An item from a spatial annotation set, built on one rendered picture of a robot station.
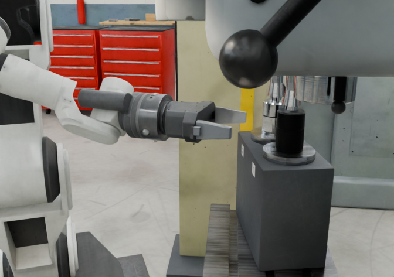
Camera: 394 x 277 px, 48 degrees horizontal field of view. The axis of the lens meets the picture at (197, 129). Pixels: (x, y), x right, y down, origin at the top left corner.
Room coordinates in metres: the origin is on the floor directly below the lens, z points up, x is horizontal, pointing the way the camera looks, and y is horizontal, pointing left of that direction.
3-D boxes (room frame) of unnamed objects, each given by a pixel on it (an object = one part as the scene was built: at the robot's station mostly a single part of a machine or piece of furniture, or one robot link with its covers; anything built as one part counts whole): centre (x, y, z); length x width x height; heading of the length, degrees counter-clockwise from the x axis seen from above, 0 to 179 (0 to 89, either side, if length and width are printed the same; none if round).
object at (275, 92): (0.83, -0.15, 1.22); 0.03 x 0.03 x 0.11
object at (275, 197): (0.78, -0.15, 1.00); 0.22 x 0.12 x 0.20; 5
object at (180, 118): (0.80, 0.04, 1.14); 0.13 x 0.12 x 0.10; 160
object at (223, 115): (0.82, -0.06, 1.14); 0.06 x 0.02 x 0.03; 70
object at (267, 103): (0.83, -0.15, 1.16); 0.05 x 0.05 x 0.01
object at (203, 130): (0.72, -0.03, 1.14); 0.06 x 0.02 x 0.03; 70
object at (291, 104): (0.73, -0.16, 1.23); 0.03 x 0.03 x 0.11
